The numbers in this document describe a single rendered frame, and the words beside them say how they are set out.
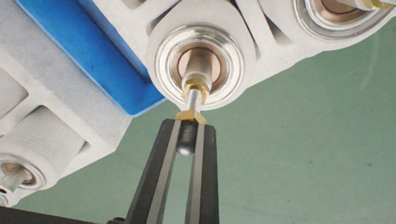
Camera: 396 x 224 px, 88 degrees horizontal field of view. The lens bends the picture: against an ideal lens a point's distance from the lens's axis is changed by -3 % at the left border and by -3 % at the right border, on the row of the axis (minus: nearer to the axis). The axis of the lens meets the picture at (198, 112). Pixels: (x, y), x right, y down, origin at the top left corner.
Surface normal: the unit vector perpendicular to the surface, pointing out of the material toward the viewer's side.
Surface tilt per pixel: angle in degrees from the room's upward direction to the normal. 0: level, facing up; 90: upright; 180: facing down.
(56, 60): 90
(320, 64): 0
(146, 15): 0
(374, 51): 0
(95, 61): 88
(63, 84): 90
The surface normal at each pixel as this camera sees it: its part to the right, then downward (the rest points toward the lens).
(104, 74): 0.83, -0.40
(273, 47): -0.07, 0.57
